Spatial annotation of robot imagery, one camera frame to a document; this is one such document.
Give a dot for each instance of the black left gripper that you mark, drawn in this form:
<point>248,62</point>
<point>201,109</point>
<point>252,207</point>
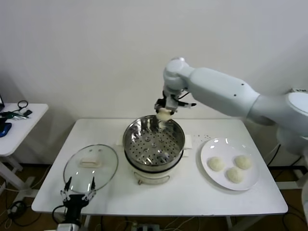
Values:
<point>74,203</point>

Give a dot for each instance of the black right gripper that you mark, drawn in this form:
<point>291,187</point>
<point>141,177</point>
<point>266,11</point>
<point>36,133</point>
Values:
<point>162,103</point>

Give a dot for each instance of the white steamed baozi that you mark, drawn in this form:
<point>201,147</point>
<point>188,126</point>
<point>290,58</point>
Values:
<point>235,175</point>
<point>216,164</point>
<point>163,115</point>
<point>243,162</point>

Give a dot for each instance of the glass pot lid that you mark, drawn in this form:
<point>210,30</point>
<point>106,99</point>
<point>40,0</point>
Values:
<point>106,163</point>

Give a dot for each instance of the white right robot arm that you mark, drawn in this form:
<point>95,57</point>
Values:
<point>216,86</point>

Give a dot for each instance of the stainless steel steamer basket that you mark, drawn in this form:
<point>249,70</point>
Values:
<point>142,134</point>

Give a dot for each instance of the white electric cooker base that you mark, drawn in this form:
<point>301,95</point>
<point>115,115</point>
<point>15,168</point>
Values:
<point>154,178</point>

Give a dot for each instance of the white side table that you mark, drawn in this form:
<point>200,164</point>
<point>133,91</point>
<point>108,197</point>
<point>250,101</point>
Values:
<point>29,130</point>

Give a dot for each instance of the white round plate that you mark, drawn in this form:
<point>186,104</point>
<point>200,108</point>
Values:
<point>214,176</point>

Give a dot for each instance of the small black device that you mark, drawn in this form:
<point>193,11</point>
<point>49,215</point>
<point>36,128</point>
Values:
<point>28,112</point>

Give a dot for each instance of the blue object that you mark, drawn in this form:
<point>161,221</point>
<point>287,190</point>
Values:
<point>6,128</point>

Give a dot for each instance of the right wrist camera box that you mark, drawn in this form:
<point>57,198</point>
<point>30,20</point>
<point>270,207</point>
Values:
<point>172,102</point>

